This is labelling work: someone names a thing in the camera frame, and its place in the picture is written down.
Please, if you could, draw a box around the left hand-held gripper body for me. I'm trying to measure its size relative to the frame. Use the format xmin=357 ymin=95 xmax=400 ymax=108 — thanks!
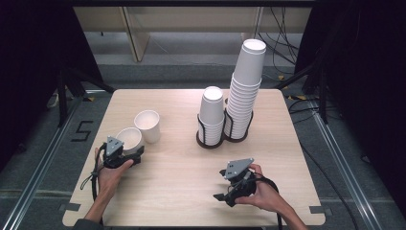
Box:
xmin=102 ymin=135 xmax=142 ymax=170

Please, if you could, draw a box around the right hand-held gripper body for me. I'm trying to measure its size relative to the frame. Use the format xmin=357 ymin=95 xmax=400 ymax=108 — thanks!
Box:
xmin=222 ymin=157 xmax=259 ymax=207

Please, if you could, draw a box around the white disposable paper cup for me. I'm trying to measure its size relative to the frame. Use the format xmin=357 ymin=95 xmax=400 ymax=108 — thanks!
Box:
xmin=115 ymin=126 xmax=144 ymax=156
xmin=133 ymin=109 xmax=162 ymax=145

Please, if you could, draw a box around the black wire cup holder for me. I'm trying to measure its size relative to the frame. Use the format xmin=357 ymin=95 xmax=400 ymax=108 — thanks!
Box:
xmin=195 ymin=106 xmax=255 ymax=150

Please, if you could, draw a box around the short stack of white cups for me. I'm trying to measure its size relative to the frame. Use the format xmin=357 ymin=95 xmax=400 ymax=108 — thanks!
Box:
xmin=197 ymin=85 xmax=226 ymax=148

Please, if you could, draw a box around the tall stack of white cups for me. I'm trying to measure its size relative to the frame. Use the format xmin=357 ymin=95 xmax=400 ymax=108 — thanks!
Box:
xmin=223 ymin=38 xmax=267 ymax=141

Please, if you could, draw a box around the person's left hand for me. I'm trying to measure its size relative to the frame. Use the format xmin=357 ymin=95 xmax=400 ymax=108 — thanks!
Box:
xmin=94 ymin=147 xmax=135 ymax=200

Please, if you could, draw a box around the person's right hand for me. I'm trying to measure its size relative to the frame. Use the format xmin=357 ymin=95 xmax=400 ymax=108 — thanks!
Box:
xmin=235 ymin=163 xmax=283 ymax=214

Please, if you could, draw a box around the black metal stand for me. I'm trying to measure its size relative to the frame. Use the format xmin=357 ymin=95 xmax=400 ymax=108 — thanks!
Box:
xmin=56 ymin=65 xmax=116 ymax=128
xmin=274 ymin=60 xmax=329 ymax=125

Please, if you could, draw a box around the person's dark sleeve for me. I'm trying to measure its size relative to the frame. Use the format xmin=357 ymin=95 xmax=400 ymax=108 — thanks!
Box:
xmin=72 ymin=218 xmax=104 ymax=230

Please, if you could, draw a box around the black tape strip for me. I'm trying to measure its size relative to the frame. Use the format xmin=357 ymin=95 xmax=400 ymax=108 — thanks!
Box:
xmin=308 ymin=205 xmax=333 ymax=216

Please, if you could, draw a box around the beige wooden cabinet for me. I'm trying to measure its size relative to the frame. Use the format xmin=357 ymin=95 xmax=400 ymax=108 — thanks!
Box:
xmin=73 ymin=6 xmax=312 ymax=63

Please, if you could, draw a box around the left hand-held gripper cable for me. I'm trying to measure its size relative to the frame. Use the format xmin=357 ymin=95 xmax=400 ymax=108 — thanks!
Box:
xmin=79 ymin=143 xmax=108 ymax=202

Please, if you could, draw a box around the hand-held gripper cable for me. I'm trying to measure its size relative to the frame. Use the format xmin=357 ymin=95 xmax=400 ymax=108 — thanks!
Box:
xmin=79 ymin=143 xmax=108 ymax=202
xmin=252 ymin=176 xmax=284 ymax=230

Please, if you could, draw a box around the right hand-held gripper cable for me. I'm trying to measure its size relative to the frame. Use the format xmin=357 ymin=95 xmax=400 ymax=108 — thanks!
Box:
xmin=252 ymin=176 xmax=284 ymax=230

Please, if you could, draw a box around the aluminium floor rail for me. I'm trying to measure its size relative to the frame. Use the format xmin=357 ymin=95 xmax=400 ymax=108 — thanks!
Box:
xmin=0 ymin=95 xmax=84 ymax=230
xmin=310 ymin=104 xmax=389 ymax=230

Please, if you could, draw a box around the white cord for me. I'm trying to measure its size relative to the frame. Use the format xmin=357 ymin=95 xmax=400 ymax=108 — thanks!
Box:
xmin=47 ymin=92 xmax=60 ymax=108

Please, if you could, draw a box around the black floor cable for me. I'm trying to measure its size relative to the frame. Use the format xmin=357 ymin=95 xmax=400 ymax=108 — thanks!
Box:
xmin=288 ymin=97 xmax=360 ymax=230

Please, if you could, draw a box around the bundle of black cables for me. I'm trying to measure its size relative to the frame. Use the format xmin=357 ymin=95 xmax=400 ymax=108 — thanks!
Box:
xmin=258 ymin=7 xmax=301 ymax=66

